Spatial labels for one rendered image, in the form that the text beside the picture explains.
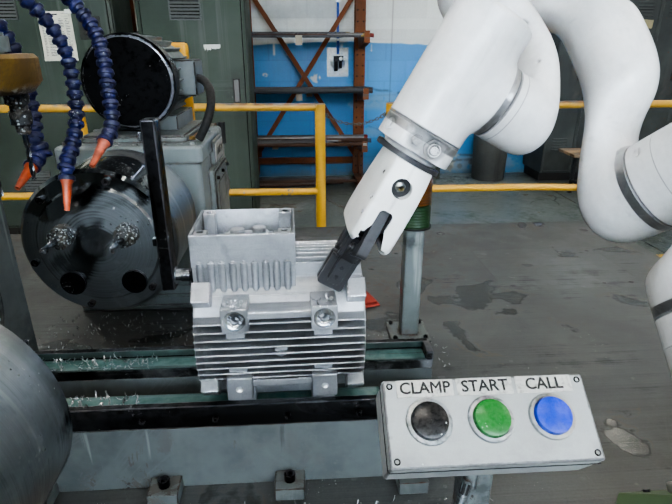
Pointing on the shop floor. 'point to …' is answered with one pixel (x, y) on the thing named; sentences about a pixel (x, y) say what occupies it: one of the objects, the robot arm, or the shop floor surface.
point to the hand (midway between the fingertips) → (336, 270)
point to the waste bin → (487, 161)
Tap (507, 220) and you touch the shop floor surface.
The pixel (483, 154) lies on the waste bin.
